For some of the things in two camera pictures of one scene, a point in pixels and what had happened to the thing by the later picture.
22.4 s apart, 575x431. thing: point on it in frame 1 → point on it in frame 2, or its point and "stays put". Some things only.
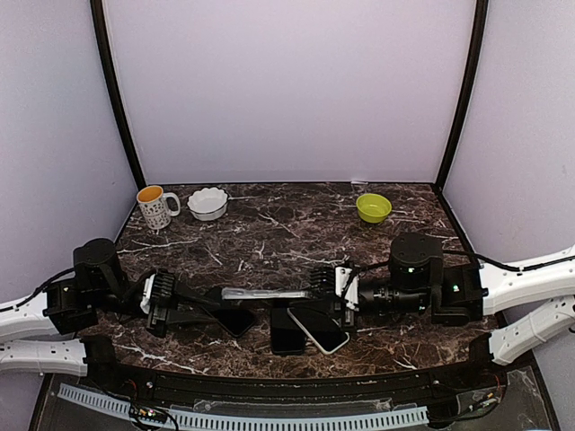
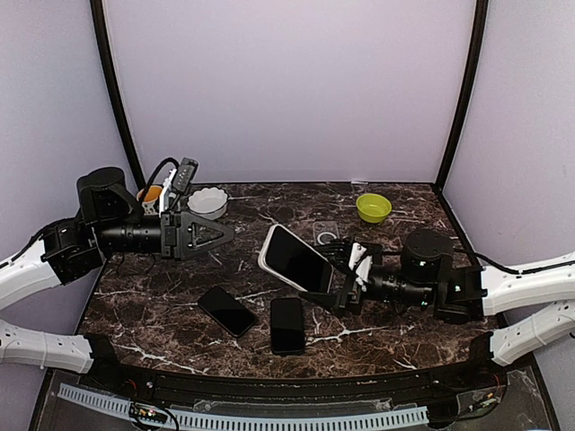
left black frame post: [104, 54] stays put
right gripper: [332, 286] → [335, 303]
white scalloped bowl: [207, 204] stays put
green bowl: [373, 207] stays put
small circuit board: [149, 414] stays put
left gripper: [165, 296] → [177, 235]
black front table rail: [485, 367] stays put
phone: [325, 332] → [296, 261]
